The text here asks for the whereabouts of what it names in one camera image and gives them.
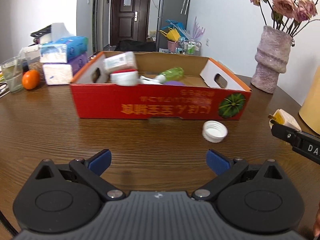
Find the red and white brush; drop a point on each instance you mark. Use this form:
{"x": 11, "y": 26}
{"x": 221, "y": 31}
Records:
{"x": 126, "y": 77}

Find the grey refrigerator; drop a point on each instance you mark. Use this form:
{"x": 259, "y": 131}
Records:
{"x": 174, "y": 10}

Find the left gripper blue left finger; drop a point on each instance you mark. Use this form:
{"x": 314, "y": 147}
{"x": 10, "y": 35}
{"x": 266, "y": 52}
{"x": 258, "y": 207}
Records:
{"x": 88, "y": 172}

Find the white power plug adapter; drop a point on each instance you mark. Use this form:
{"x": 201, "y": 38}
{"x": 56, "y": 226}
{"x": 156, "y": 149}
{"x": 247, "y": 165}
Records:
{"x": 283, "y": 118}

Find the wire storage cart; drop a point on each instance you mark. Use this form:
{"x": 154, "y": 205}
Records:
{"x": 191, "y": 47}

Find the green spray bottle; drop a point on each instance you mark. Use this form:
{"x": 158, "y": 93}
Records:
{"x": 172, "y": 74}

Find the clear drinking glass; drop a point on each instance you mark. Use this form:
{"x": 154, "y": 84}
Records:
{"x": 12, "y": 71}

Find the white rectangular pill bottle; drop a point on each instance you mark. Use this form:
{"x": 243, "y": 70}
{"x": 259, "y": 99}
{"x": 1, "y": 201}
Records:
{"x": 118, "y": 62}

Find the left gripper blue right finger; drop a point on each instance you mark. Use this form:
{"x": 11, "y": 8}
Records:
{"x": 227, "y": 172}

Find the red cardboard pumpkin box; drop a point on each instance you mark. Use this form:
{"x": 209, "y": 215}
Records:
{"x": 209, "y": 91}

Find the blue tissue pack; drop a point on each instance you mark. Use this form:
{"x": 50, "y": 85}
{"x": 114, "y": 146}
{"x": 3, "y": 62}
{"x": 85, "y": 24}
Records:
{"x": 63, "y": 47}

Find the orange fruit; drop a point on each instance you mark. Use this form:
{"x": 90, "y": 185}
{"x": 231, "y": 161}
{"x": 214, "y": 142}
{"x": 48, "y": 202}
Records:
{"x": 31, "y": 79}

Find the purple gear lid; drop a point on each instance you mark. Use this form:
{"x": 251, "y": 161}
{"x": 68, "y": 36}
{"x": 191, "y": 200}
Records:
{"x": 174, "y": 83}

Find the large white bottle cap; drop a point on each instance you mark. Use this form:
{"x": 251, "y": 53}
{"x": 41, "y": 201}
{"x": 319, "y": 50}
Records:
{"x": 214, "y": 131}

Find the black bag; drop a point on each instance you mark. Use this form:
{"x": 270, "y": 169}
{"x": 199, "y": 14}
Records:
{"x": 136, "y": 46}

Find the purple tissue pack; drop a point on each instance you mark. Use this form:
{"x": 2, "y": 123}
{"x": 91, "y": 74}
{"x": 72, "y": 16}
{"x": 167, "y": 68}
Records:
{"x": 62, "y": 73}

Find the dried pink roses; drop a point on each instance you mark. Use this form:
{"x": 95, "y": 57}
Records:
{"x": 291, "y": 16}

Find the dark brown door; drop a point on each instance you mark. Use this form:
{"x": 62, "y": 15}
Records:
{"x": 129, "y": 20}

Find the yellow thermos jug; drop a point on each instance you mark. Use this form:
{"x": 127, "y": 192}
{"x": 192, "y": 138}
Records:
{"x": 310, "y": 110}

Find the pink textured vase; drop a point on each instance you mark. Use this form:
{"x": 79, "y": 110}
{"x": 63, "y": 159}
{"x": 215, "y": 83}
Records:
{"x": 272, "y": 57}

